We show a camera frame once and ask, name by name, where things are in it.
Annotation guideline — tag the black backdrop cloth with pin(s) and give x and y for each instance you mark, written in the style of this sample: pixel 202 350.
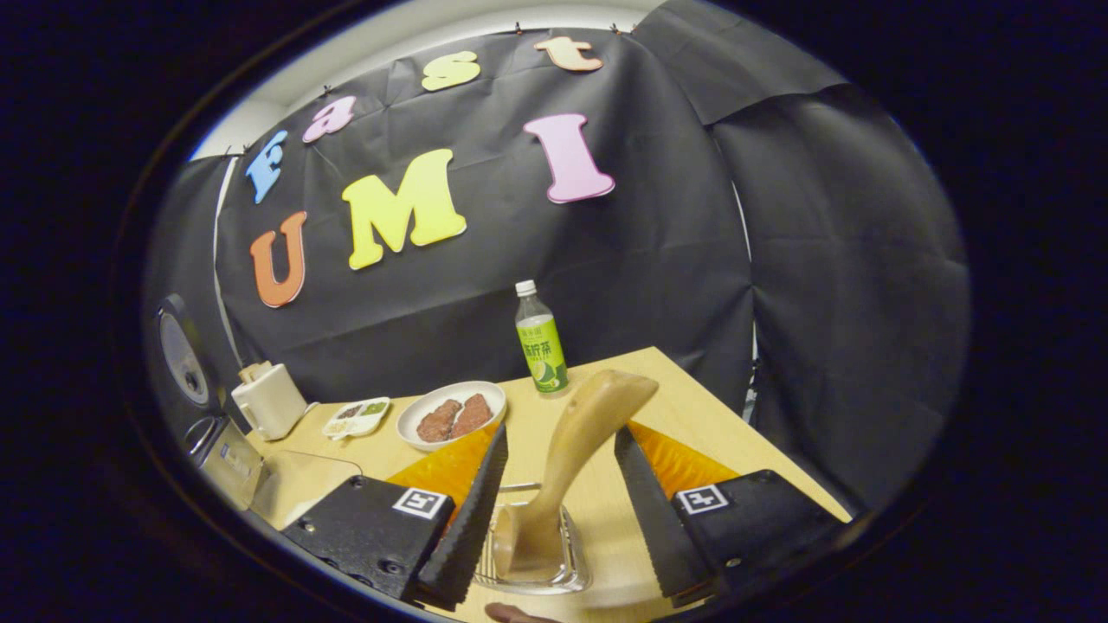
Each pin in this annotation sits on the black backdrop cloth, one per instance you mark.
pixel 606 285

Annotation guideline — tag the dark lidded rice cooker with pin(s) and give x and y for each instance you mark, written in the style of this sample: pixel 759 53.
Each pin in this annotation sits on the dark lidded rice cooker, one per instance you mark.
pixel 229 467

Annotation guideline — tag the green label drink bottle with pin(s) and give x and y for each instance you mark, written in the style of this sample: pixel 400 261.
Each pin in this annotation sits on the green label drink bottle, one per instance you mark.
pixel 541 346

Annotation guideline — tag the brown meat piece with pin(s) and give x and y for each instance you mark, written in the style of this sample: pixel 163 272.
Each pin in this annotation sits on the brown meat piece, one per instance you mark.
pixel 473 414
pixel 437 421

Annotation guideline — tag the white round plate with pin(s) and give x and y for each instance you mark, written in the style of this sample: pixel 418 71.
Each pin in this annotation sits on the white round plate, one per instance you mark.
pixel 415 433

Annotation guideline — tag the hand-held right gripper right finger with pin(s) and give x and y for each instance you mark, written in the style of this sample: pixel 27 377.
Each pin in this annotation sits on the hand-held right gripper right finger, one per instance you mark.
pixel 662 528

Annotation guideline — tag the wooden spoon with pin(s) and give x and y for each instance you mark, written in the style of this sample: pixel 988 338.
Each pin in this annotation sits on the wooden spoon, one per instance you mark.
pixel 589 424

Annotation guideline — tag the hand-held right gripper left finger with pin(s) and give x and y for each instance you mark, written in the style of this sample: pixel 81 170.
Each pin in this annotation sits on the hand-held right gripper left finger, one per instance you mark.
pixel 467 519

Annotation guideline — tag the small divided condiment dish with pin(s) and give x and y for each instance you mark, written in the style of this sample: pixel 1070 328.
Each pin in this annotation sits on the small divided condiment dish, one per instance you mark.
pixel 355 419

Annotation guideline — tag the white toaster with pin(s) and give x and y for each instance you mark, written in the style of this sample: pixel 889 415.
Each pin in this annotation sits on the white toaster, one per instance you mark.
pixel 270 407

